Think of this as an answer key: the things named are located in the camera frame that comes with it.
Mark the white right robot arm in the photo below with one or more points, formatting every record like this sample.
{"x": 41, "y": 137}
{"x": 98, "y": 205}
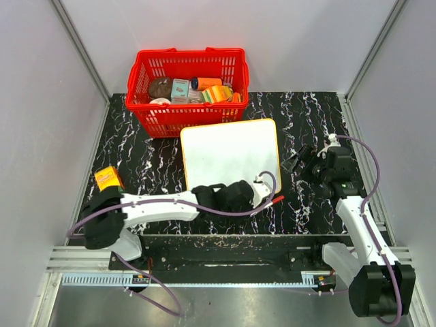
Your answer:
{"x": 378, "y": 284}

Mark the grey cable duct rail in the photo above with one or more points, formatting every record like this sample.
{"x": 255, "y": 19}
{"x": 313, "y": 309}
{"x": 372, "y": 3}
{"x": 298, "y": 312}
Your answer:
{"x": 208, "y": 278}

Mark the red capped whiteboard marker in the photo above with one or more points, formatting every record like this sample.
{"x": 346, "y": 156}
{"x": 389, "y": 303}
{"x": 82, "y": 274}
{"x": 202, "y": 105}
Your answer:
{"x": 273, "y": 201}

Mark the brown round bread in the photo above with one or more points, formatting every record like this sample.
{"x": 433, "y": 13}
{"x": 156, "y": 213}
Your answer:
{"x": 160, "y": 88}

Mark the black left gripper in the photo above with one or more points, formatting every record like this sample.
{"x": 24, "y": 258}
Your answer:
{"x": 249, "y": 205}

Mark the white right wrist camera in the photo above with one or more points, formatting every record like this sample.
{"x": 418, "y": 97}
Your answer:
{"x": 330, "y": 141}

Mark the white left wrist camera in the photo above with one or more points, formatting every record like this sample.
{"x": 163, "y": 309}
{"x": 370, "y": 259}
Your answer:
{"x": 262, "y": 192}

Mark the orange juice carton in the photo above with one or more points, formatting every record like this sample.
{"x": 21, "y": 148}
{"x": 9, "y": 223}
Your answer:
{"x": 108, "y": 177}

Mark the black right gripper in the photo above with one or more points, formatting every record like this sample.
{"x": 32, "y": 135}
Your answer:
{"x": 307, "y": 154}

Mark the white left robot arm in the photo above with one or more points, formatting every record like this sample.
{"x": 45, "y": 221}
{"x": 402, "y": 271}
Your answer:
{"x": 110, "y": 230}

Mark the orange cylindrical can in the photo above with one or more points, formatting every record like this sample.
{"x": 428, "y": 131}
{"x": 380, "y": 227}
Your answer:
{"x": 202, "y": 83}

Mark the yellow framed whiteboard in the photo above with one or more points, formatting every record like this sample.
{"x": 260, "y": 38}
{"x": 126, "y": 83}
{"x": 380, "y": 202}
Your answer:
{"x": 229, "y": 152}

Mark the teal small box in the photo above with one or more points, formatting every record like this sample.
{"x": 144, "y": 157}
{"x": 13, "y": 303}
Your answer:
{"x": 180, "y": 88}

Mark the pink small box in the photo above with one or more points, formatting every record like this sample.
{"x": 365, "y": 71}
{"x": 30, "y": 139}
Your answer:
{"x": 185, "y": 100}

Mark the red plastic shopping basket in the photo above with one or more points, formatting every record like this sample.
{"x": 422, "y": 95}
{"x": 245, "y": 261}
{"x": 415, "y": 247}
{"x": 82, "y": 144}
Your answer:
{"x": 167, "y": 120}

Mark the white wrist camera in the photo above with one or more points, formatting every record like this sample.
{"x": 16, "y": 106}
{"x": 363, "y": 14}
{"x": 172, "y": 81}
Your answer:
{"x": 262, "y": 192}
{"x": 330, "y": 141}

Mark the white round container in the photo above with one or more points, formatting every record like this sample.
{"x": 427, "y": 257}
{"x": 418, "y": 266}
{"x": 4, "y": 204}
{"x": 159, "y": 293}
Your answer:
{"x": 160, "y": 101}

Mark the orange yellow snack box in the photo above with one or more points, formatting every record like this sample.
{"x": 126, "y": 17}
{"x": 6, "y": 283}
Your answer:
{"x": 217, "y": 94}

